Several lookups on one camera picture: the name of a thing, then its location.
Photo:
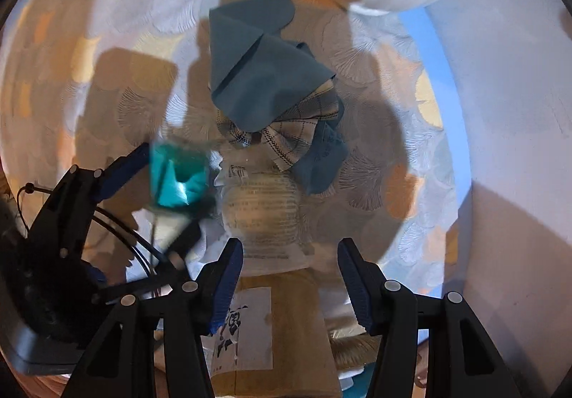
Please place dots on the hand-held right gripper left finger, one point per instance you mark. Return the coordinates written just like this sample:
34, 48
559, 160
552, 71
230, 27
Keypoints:
227, 284

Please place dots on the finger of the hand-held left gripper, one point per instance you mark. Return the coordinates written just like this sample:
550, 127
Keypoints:
123, 170
185, 241

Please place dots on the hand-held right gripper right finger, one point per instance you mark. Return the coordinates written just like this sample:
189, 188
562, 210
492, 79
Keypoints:
354, 284

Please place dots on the teal clay pack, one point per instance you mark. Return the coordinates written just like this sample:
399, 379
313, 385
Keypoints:
174, 183

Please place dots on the brown paper bag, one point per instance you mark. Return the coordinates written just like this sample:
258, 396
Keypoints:
290, 335

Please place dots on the teal plaid-lined cloth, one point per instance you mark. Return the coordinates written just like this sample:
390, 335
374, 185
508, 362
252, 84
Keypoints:
259, 67

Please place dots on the ginkgo patterned tablecloth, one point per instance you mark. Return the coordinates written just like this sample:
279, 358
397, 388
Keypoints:
111, 23

